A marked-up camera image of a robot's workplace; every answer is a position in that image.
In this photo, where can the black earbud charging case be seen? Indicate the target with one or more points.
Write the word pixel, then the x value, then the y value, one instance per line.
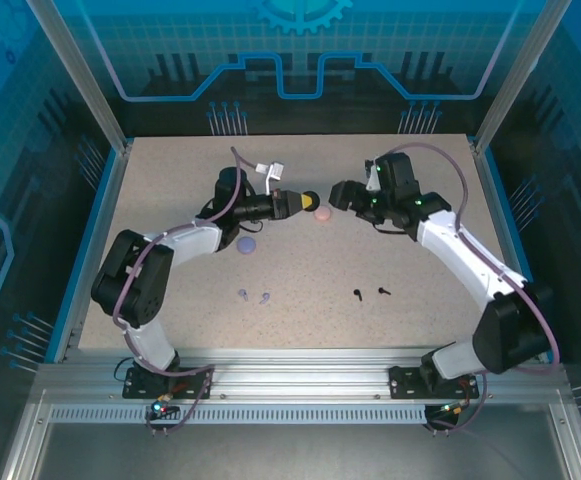
pixel 316 200

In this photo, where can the pink earbud charging case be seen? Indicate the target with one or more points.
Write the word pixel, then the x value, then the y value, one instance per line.
pixel 322 214

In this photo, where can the purple earbud charging case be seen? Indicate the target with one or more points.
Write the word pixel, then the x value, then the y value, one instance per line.
pixel 246 245

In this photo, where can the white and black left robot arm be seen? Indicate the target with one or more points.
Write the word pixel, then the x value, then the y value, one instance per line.
pixel 195 242

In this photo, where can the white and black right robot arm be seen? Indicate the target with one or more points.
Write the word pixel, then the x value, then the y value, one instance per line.
pixel 450 250

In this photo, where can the small connector with green light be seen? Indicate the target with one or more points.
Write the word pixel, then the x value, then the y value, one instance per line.
pixel 160 409

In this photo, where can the small connector with orange plug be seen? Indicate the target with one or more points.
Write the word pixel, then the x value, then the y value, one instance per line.
pixel 452 409

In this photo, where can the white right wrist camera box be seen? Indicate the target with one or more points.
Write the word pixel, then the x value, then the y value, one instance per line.
pixel 371 182

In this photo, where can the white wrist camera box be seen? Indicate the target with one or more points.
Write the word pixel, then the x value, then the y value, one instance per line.
pixel 371 182
pixel 276 169

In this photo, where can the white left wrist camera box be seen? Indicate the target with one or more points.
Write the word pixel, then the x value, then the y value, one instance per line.
pixel 276 169

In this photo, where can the blue and aluminium side rail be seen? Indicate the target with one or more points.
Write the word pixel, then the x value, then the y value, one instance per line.
pixel 105 220
pixel 507 225

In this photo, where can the aluminium frame post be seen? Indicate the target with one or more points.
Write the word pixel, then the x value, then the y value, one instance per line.
pixel 520 75
pixel 80 75

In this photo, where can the aluminium mounting rail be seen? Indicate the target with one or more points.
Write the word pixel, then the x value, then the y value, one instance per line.
pixel 295 372

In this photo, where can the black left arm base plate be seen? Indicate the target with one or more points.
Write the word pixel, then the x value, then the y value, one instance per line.
pixel 195 385

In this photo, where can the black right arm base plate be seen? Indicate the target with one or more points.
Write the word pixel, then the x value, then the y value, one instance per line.
pixel 405 382

